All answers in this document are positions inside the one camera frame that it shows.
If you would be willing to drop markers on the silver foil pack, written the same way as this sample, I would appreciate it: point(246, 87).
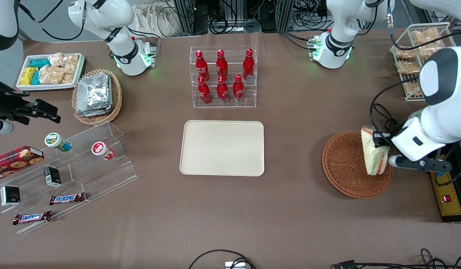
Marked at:
point(110, 104)
point(93, 91)

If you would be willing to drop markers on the white cloth bag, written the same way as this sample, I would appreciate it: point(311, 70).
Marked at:
point(155, 18)

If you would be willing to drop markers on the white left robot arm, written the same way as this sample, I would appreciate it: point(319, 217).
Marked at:
point(443, 112)

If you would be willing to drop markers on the bagged pastry snack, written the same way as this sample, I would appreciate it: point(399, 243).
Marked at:
point(426, 36)
point(428, 52)
point(405, 52)
point(407, 67)
point(410, 88)

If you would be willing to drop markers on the snickers chocolate bar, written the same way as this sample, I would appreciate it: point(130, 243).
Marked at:
point(67, 198)
point(31, 217)

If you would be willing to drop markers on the white rectangular snack tray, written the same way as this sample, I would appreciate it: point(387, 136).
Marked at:
point(47, 86)

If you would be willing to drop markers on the oval wicker basket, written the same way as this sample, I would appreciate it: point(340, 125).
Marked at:
point(116, 97)

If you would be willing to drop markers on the clear acrylic stepped display stand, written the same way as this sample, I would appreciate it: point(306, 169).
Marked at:
point(96, 175)

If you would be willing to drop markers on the red lid yogurt cup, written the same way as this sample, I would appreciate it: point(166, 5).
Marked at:
point(100, 149)

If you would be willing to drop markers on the teal snack packet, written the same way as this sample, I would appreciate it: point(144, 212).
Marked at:
point(36, 78)
point(40, 62)

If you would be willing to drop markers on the green lid yogurt cup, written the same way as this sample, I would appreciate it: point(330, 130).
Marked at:
point(56, 141)

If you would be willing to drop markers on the clear bag of crackers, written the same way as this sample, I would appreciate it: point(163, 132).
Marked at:
point(51, 74)
point(71, 63)
point(55, 59)
point(68, 78)

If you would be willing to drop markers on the beige plastic serving tray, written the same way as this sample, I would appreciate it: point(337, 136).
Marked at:
point(222, 147)

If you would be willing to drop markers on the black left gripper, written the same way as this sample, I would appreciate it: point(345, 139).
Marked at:
point(384, 138)

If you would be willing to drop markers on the clear acrylic bottle rack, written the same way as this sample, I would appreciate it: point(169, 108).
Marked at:
point(230, 105)

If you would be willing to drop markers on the yellow control panel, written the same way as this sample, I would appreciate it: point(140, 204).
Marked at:
point(449, 201)

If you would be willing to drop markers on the aluminium frame post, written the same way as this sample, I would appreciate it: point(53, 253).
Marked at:
point(185, 16)

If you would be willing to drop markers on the small black and white carton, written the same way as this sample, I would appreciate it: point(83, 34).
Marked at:
point(10, 195)

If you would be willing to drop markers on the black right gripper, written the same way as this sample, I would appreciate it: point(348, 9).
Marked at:
point(5, 106)

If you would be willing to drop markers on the red tartan cookie box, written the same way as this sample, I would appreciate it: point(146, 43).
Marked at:
point(15, 160)

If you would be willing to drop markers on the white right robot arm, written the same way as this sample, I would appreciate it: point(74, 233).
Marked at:
point(103, 15)

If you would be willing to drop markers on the triangular sandwich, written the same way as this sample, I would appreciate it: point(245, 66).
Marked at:
point(374, 160)

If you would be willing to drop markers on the yellow snack packet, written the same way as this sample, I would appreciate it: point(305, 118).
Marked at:
point(28, 76)

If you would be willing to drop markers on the small silver device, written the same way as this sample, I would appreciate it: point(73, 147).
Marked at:
point(235, 265)

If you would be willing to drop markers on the round brown wicker basket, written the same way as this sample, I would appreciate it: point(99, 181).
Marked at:
point(344, 168)

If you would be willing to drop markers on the red cola bottle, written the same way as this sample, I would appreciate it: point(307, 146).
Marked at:
point(204, 92)
point(222, 90)
point(238, 89)
point(222, 64)
point(248, 64)
point(201, 65)

